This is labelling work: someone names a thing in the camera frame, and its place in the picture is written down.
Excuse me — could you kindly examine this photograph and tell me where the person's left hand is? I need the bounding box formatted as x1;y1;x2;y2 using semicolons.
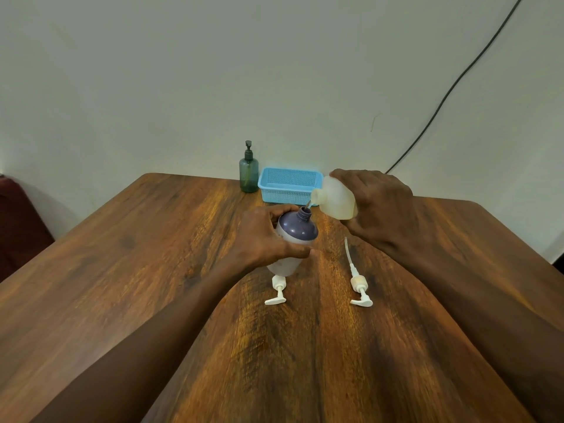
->
232;204;312;271

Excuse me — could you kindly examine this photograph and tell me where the person's right forearm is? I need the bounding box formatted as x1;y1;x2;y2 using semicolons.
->
388;224;564;423

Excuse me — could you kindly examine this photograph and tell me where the purple and white bottle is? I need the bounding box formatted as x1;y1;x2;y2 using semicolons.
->
266;207;319;277

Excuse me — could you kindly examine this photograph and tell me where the translucent white plastic bottle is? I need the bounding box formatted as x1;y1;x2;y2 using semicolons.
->
311;175;358;220

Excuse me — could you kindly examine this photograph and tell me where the blue plastic basket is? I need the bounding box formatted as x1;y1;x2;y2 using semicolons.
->
258;167;324;206

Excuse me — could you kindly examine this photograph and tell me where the person's left forearm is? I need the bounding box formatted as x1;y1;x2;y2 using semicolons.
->
31;253;261;423

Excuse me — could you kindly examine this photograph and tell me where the black cable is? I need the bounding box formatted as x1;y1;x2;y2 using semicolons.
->
385;0;526;174

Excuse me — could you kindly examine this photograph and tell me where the white pump head with tube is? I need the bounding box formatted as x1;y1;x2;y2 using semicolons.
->
344;236;374;308

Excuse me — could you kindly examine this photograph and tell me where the dark red seat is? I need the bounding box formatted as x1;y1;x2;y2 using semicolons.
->
0;175;55;283

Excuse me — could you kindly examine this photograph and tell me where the white pump dispenser head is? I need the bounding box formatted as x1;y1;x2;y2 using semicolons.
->
264;275;287;306

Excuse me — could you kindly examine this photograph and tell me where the person's right hand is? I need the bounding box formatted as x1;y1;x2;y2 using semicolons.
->
329;168;420;254

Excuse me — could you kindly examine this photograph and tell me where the green pump dispenser bottle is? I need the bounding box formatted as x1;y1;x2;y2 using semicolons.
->
239;140;260;193

